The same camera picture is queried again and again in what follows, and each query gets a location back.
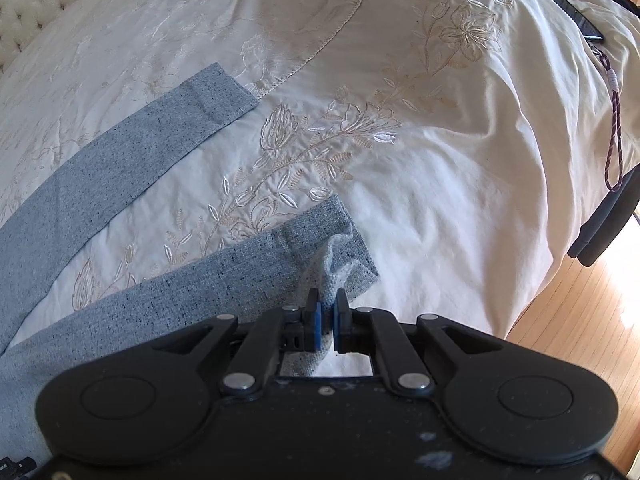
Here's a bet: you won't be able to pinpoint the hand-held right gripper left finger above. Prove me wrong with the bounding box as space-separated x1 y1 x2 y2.
144 287 325 397

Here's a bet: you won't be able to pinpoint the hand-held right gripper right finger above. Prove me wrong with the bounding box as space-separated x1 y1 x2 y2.
332 287 506 397

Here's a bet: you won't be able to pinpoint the grey speckled pants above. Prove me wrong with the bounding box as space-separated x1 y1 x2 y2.
0 62 382 467

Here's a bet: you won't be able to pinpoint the cream embroidered bedspread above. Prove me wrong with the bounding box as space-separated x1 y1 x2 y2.
0 0 640 343

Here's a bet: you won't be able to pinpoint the black smartphone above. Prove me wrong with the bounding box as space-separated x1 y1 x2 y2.
519 0 607 44

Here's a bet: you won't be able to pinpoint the purple braided lanyard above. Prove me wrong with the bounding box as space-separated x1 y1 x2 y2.
589 42 627 194

